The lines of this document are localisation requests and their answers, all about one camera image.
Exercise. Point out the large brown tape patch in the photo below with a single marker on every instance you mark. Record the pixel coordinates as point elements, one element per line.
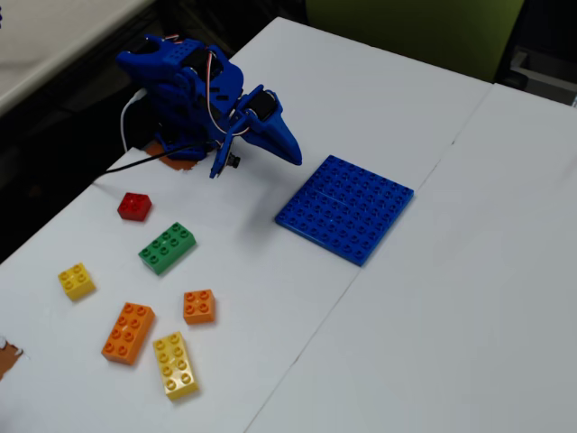
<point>173,163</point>

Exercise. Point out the green 2x4 block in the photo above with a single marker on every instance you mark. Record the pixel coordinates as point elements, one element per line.
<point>167,248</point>

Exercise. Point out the orange 2x2 block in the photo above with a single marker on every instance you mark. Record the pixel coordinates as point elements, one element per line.
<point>198,306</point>

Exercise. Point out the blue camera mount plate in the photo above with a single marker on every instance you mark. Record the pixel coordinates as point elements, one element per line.
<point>223,155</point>

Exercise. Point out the yellow 2x2 block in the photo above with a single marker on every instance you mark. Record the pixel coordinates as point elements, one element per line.
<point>76,280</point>

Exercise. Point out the small brown tape patch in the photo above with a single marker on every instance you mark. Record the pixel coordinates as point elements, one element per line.
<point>5,358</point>

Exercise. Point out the grey background box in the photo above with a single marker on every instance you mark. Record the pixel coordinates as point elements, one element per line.
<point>536,74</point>

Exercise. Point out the blue 8x8 baseplate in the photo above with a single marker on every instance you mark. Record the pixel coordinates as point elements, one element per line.
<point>345,209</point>

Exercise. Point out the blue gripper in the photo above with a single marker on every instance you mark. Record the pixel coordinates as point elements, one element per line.
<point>276,132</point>

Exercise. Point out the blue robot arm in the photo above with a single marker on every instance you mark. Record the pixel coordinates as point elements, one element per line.
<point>176,76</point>

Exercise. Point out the yellow 2x4 block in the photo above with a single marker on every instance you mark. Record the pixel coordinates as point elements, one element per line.
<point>176,365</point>

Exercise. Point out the green partition panel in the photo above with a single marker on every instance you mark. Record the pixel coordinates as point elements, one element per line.
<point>414,31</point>

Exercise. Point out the orange 2x4 block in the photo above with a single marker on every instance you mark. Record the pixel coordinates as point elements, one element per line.
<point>127,333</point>

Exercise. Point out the white background table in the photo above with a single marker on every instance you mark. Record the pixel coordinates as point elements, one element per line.
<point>54,40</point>

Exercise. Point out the red 2x2 block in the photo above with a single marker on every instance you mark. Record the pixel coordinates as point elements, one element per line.
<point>134,206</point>

